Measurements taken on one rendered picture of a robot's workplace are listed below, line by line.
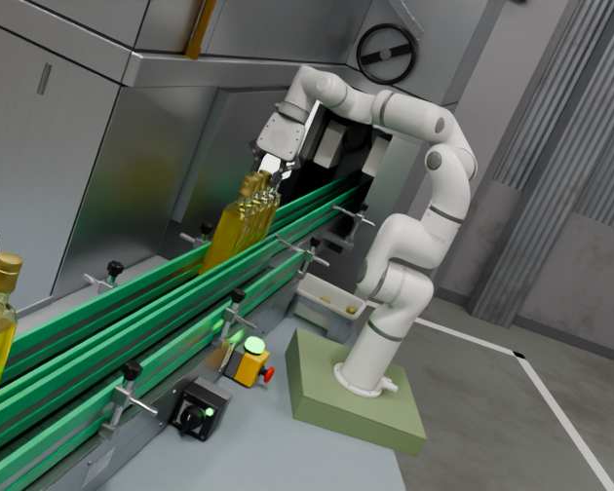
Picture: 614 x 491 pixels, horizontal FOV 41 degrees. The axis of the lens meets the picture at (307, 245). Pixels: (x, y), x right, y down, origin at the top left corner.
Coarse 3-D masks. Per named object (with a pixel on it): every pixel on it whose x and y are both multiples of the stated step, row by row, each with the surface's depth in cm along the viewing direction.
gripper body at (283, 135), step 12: (276, 120) 203; (288, 120) 203; (264, 132) 204; (276, 132) 203; (288, 132) 203; (300, 132) 202; (264, 144) 203; (276, 144) 203; (288, 144) 202; (300, 144) 204; (276, 156) 203; (288, 156) 202
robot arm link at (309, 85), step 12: (300, 72) 202; (312, 72) 201; (324, 72) 199; (300, 84) 202; (312, 84) 199; (324, 84) 196; (336, 84) 196; (288, 96) 203; (300, 96) 202; (312, 96) 200; (324, 96) 196; (336, 96) 197; (300, 108) 202; (312, 108) 204
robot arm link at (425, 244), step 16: (384, 224) 185; (400, 224) 181; (416, 224) 183; (432, 224) 182; (448, 224) 182; (384, 240) 182; (400, 240) 181; (416, 240) 181; (432, 240) 182; (448, 240) 183; (368, 256) 186; (384, 256) 182; (400, 256) 184; (416, 256) 183; (432, 256) 183; (368, 272) 184; (384, 272) 183; (368, 288) 184
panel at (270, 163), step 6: (318, 102) 276; (312, 114) 276; (306, 126) 276; (270, 156) 251; (264, 162) 248; (270, 162) 254; (276, 162) 261; (264, 168) 251; (270, 168) 257; (276, 168) 264; (288, 174) 284
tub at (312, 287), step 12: (312, 276) 248; (300, 288) 249; (312, 288) 249; (324, 288) 248; (336, 288) 247; (312, 300) 233; (336, 300) 247; (348, 300) 246; (360, 300) 246; (336, 312) 232; (360, 312) 236
